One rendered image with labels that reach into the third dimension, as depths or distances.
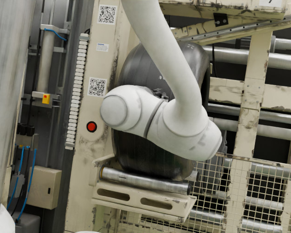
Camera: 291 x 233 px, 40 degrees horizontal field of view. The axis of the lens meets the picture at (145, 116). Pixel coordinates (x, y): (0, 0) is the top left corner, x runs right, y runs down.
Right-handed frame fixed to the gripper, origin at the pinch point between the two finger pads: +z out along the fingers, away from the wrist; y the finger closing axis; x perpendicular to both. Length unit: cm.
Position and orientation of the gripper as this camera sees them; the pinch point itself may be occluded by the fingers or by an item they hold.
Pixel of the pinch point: (157, 94)
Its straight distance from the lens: 128.1
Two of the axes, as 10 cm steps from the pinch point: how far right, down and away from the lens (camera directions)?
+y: -9.6, -1.5, 2.4
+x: -1.1, 9.8, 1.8
